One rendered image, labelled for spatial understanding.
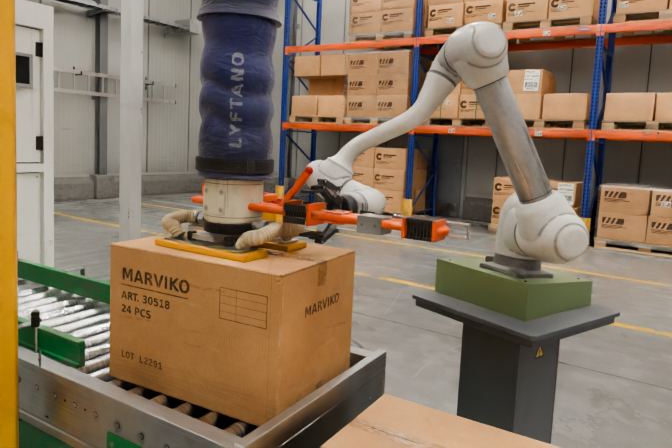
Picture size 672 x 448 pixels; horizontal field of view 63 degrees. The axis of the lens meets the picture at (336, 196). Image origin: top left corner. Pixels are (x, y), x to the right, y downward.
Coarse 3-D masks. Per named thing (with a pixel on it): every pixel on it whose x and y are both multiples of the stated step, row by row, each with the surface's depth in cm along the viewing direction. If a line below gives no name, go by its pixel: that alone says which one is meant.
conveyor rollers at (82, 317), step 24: (24, 288) 253; (48, 288) 254; (24, 312) 218; (48, 312) 218; (72, 312) 225; (96, 312) 224; (96, 336) 195; (96, 360) 175; (120, 384) 161; (192, 408) 149; (240, 432) 138
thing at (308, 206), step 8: (296, 200) 153; (288, 208) 147; (296, 208) 145; (304, 208) 144; (312, 208) 146; (320, 208) 149; (288, 216) 147; (296, 216) 147; (304, 216) 145; (304, 224) 145; (312, 224) 147
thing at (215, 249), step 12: (156, 240) 160; (168, 240) 159; (180, 240) 157; (192, 240) 158; (204, 240) 159; (228, 240) 151; (192, 252) 153; (204, 252) 150; (216, 252) 148; (228, 252) 146; (240, 252) 146; (252, 252) 148; (264, 252) 150
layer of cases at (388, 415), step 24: (384, 408) 153; (408, 408) 154; (432, 408) 154; (360, 432) 140; (384, 432) 140; (408, 432) 141; (432, 432) 141; (456, 432) 142; (480, 432) 143; (504, 432) 143
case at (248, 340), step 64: (128, 256) 157; (192, 256) 148; (320, 256) 156; (128, 320) 159; (192, 320) 147; (256, 320) 137; (320, 320) 151; (192, 384) 149; (256, 384) 138; (320, 384) 155
